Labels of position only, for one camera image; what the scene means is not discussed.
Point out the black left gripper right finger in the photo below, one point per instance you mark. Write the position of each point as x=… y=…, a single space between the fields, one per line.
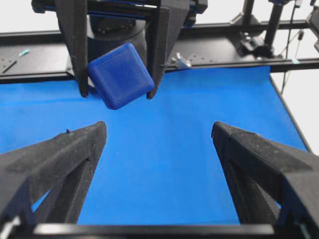
x=269 y=182

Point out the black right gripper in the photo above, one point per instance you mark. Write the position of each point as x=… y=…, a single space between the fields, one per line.
x=165 y=18

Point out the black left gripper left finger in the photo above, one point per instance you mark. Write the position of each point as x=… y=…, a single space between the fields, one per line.
x=48 y=182

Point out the blue block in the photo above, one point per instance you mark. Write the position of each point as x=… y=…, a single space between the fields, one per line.
x=120 y=76

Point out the blue table mat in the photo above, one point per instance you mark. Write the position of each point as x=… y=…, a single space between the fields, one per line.
x=159 y=165

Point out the black vertical post with bracket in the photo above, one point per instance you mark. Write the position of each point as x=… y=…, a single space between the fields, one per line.
x=254 y=38

